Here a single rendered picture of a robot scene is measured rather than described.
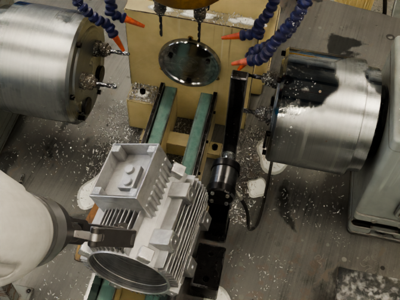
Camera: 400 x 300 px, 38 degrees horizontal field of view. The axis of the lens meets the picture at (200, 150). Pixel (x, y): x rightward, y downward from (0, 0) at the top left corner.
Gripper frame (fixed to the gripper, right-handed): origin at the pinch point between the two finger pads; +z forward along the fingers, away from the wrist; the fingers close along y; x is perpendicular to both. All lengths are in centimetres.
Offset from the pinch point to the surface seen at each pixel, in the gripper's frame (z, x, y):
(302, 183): 54, -16, -38
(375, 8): 145, -97, -63
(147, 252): 8.3, 3.1, -10.0
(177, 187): 15.8, -8.5, -12.0
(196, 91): 51, -33, -8
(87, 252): 12.3, 5.7, 1.1
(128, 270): 23.6, 9.0, -4.9
